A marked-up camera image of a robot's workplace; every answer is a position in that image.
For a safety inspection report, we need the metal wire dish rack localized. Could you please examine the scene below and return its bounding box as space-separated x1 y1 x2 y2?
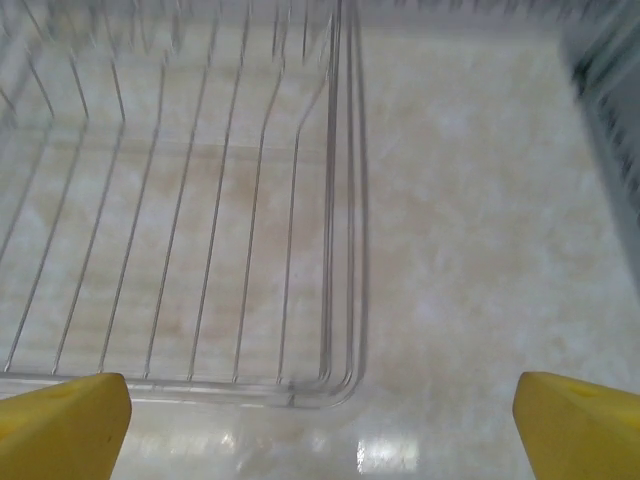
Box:
0 0 372 410

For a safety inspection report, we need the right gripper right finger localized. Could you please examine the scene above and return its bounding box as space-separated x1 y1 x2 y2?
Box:
514 370 640 480

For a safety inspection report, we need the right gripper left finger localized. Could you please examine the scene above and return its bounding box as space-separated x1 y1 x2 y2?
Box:
0 372 133 480

